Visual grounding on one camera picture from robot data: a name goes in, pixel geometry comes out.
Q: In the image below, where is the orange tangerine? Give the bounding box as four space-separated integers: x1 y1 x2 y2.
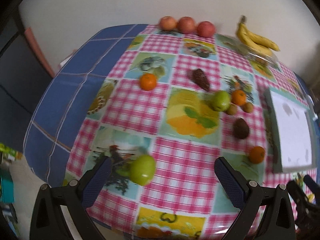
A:
248 146 265 164
139 73 157 91
231 89 247 107

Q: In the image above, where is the green apple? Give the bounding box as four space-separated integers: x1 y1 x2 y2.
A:
129 154 156 186
210 90 231 112

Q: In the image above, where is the brown kiwi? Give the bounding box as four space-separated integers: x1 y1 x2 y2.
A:
225 103 238 115
241 102 254 113

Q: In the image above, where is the white tray teal rim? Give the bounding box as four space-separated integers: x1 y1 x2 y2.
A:
264 87 319 173

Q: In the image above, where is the blue plaid cloth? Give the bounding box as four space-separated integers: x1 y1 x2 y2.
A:
23 24 147 187

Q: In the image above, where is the pink checkered fruit tablecloth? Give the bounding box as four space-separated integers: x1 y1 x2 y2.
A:
65 25 317 239

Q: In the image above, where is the dark brown avocado left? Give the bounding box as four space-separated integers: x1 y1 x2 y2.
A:
191 68 210 91

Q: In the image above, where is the yellow banana bunch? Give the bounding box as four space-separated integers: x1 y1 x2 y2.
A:
236 15 280 56

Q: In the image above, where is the clear plastic container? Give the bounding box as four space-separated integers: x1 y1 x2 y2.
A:
233 38 279 67

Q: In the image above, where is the right red apple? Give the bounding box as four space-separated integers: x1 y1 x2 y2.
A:
196 21 215 38

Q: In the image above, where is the red apple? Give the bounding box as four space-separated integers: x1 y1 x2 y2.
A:
177 16 196 34
158 16 177 31
196 21 215 38

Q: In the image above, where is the middle red apple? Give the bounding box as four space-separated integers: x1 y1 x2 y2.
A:
177 16 196 34

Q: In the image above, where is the left red apple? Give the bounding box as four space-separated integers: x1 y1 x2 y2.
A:
158 16 177 31

